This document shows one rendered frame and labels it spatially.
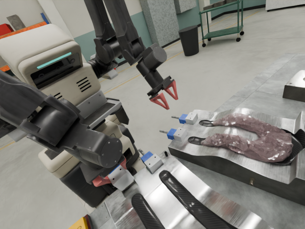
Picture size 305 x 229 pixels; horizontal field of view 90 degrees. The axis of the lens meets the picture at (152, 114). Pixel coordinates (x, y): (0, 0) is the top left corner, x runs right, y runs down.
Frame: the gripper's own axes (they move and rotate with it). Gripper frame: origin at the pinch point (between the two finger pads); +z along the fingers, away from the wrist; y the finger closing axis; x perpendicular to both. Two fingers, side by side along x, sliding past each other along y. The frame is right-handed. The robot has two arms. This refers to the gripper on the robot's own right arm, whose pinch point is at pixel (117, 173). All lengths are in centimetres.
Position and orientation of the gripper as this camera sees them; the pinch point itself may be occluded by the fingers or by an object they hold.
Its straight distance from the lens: 49.6
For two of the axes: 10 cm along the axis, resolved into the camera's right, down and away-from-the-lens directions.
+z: 3.2, 6.5, 6.9
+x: -6.0, -4.2, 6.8
